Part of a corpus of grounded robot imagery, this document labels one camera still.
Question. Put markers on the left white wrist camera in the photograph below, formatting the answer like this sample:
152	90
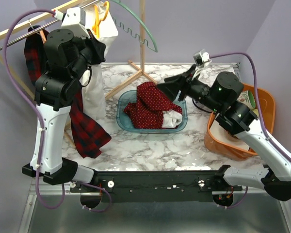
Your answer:
74	20

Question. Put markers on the green wire hanger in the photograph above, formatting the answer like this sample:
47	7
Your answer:
128	30

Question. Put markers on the wooden hanger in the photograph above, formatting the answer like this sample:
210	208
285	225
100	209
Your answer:
40	33

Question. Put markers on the red plaid shirt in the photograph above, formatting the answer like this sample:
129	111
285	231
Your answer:
87	134

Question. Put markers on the floral ceramic mug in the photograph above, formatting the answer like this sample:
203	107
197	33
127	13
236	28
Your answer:
246	97

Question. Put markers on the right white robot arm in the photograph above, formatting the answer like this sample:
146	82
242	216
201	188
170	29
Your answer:
240	121

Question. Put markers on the white square plate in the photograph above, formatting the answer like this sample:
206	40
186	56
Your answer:
223	136

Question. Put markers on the cream green mug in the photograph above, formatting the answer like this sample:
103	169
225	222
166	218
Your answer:
256	112

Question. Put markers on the white shirt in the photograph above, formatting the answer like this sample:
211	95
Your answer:
93	97

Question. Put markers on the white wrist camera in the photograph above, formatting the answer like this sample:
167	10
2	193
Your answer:
202	59
74	20

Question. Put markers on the red polka dot skirt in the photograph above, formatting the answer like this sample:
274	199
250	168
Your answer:
152	109

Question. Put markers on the blue transparent plastic tray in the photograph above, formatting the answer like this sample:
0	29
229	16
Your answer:
125	123

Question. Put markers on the wooden clothes rack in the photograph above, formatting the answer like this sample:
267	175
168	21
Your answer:
140	71

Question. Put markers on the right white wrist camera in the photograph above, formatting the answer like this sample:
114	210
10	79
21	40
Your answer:
202	59

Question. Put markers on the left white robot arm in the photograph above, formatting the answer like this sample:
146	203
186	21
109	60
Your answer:
68	57

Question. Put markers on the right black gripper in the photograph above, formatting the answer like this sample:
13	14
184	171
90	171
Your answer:
183	81

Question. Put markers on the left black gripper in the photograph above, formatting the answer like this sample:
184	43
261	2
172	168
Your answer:
98	47

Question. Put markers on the orange plastic bin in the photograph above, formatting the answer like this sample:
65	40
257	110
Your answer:
268	107

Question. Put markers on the yellow plastic hanger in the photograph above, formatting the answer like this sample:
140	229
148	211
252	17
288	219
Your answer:
104	7

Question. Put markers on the black mounting rail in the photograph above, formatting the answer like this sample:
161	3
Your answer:
162	186

